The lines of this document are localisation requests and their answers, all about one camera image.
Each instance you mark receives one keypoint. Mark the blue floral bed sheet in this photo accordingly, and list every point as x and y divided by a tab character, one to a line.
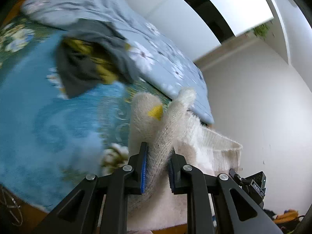
48	126

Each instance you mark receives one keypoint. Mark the orange cloth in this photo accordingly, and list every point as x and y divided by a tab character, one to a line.
286	216

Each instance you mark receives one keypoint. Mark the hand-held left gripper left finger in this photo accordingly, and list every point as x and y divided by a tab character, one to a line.
143	173

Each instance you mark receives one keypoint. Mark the green hanging plant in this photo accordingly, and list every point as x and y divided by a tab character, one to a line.
261	30

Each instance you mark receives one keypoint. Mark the white fluffy knit sweater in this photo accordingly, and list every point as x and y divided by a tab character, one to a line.
187	136

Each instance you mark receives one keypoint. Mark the grey and yellow garment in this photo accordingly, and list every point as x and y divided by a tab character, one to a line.
82	61

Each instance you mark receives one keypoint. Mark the light blue floral quilt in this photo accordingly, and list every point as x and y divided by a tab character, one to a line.
156	53

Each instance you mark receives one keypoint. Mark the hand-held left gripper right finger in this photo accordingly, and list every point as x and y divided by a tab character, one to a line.
171	175

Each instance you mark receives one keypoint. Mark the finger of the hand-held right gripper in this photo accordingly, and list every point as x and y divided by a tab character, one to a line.
234	174

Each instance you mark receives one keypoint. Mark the black wall panel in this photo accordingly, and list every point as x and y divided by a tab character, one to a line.
207	7

